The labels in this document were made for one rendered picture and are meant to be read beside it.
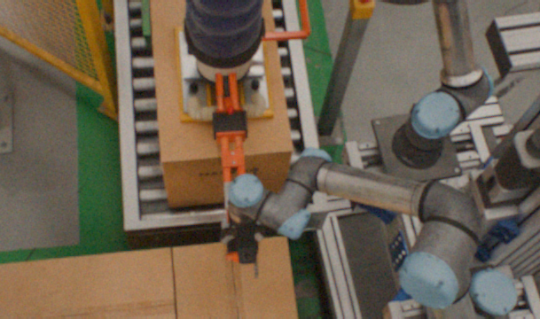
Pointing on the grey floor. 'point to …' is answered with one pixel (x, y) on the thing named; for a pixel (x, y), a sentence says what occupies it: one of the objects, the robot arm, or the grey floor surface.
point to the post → (344, 65)
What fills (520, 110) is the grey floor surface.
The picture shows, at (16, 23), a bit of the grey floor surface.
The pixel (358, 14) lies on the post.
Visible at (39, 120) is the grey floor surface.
